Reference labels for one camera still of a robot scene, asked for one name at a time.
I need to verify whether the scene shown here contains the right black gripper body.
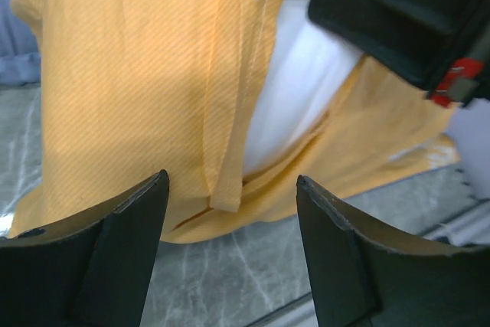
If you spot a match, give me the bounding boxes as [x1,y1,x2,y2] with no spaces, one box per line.
[426,28,489,108]

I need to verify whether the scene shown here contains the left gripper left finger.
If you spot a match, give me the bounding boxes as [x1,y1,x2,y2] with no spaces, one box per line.
[1,171,169,326]

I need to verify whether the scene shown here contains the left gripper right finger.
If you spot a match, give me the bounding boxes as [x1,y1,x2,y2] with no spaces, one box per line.
[296,176,489,326]

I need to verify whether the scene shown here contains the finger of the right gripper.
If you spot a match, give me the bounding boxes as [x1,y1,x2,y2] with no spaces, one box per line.
[308,0,489,91]

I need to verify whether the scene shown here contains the white pillow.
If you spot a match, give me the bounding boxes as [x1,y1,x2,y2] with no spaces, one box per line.
[243,0,361,175]

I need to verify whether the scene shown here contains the Mickey blue yellow pillowcase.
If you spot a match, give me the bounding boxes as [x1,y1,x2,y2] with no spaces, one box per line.
[10,0,459,244]

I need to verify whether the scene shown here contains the Elsa light blue pillow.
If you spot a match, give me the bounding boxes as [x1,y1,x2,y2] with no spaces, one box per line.
[0,0,41,87]

